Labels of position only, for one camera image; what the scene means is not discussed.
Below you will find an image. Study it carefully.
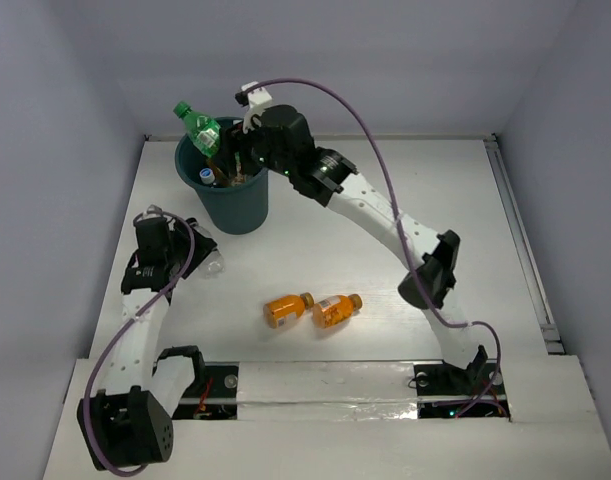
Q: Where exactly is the green plastic bottle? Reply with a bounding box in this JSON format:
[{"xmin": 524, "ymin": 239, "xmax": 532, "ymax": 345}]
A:
[{"xmin": 173, "ymin": 101, "xmax": 220, "ymax": 158}]

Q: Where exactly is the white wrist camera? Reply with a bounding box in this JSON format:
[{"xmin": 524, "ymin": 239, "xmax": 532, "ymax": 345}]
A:
[
  {"xmin": 133, "ymin": 204, "xmax": 164, "ymax": 225},
  {"xmin": 235, "ymin": 81, "xmax": 273, "ymax": 133}
]

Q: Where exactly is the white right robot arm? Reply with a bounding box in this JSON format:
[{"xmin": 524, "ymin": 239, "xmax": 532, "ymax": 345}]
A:
[{"xmin": 216, "ymin": 105, "xmax": 487, "ymax": 392}]

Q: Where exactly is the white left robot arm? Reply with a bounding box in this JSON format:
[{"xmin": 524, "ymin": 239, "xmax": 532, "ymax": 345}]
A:
[{"xmin": 77, "ymin": 212, "xmax": 222, "ymax": 478}]

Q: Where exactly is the small clear blue-label bottle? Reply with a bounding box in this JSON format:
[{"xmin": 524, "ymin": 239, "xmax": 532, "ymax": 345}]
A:
[{"xmin": 195, "ymin": 225, "xmax": 225, "ymax": 279}]

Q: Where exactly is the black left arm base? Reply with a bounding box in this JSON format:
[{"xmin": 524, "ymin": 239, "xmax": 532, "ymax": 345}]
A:
[{"xmin": 172, "ymin": 363, "xmax": 239, "ymax": 420}]

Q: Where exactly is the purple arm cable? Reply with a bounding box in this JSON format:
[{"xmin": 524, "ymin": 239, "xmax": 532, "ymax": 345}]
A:
[
  {"xmin": 249, "ymin": 78, "xmax": 502, "ymax": 419},
  {"xmin": 82, "ymin": 212, "xmax": 196, "ymax": 474}
]

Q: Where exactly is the dark teal plastic bin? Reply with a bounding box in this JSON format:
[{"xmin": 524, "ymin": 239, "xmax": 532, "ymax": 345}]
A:
[{"xmin": 175, "ymin": 117, "xmax": 269, "ymax": 235}]

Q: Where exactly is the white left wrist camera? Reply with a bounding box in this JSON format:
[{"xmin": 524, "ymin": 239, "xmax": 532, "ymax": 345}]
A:
[{"xmin": 133, "ymin": 204, "xmax": 164, "ymax": 225}]

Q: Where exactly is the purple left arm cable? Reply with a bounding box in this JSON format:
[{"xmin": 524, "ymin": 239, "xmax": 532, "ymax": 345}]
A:
[{"xmin": 82, "ymin": 212, "xmax": 196, "ymax": 474}]

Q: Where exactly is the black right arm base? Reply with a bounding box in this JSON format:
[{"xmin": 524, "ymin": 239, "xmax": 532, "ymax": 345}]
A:
[{"xmin": 407, "ymin": 346, "xmax": 510, "ymax": 419}]

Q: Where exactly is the long orange label bottle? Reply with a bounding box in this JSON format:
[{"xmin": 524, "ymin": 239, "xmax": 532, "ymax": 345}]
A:
[{"xmin": 226, "ymin": 152, "xmax": 249, "ymax": 187}]

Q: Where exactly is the small orange juice bottle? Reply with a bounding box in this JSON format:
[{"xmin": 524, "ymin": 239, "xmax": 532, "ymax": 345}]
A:
[{"xmin": 263, "ymin": 292, "xmax": 314, "ymax": 329}]

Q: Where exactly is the clear plastic bottle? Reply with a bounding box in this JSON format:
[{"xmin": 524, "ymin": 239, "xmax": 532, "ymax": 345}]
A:
[{"xmin": 199, "ymin": 167, "xmax": 220, "ymax": 188}]

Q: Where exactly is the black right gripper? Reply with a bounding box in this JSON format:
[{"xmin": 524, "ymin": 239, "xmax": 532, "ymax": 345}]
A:
[{"xmin": 212, "ymin": 112, "xmax": 295, "ymax": 177}]

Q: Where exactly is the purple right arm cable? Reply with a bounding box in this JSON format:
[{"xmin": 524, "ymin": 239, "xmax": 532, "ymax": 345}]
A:
[{"xmin": 249, "ymin": 78, "xmax": 502, "ymax": 419}]

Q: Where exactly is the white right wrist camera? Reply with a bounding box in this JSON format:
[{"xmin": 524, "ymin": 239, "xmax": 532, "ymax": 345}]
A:
[{"xmin": 235, "ymin": 81, "xmax": 273, "ymax": 133}]

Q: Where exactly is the small orange patterned bottle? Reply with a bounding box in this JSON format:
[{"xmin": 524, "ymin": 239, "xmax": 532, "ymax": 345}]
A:
[{"xmin": 312, "ymin": 294, "xmax": 363, "ymax": 329}]

